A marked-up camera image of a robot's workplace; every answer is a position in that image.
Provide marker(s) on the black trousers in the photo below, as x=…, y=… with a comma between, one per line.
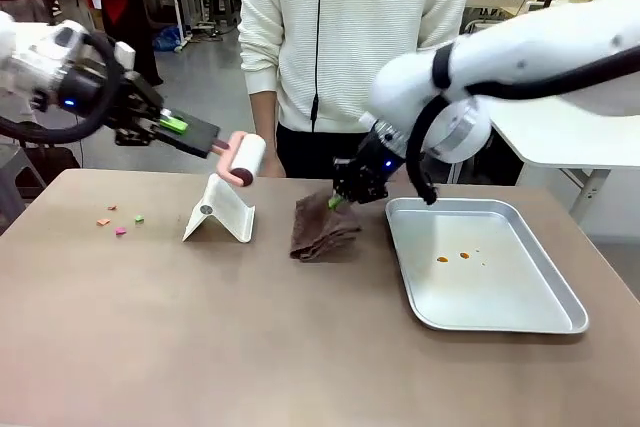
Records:
x=315, y=157

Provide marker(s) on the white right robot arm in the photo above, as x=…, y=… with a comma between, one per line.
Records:
x=525, y=47

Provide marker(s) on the silver metal tray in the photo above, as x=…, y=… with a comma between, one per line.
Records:
x=500, y=297

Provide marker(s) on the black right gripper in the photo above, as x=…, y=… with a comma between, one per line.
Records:
x=362, y=177

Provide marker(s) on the brown cloth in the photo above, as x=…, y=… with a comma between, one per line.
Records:
x=322, y=232

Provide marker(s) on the person's right hand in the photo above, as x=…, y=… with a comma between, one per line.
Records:
x=274, y=168

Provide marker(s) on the black stool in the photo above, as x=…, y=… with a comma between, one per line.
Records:
x=222, y=7

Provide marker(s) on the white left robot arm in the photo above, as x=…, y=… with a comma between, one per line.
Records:
x=30, y=62

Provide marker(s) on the white folding stand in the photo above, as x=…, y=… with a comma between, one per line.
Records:
x=225, y=212

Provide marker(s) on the person's right forearm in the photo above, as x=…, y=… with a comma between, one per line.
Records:
x=265, y=122

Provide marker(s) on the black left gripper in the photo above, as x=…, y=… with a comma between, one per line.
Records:
x=142, y=99

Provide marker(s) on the white knit sweater torso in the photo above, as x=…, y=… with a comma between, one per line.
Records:
x=360, y=37

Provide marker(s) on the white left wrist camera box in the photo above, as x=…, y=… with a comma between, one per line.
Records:
x=125, y=54

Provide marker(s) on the blue plastic bag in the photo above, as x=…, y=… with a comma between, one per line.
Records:
x=166, y=39

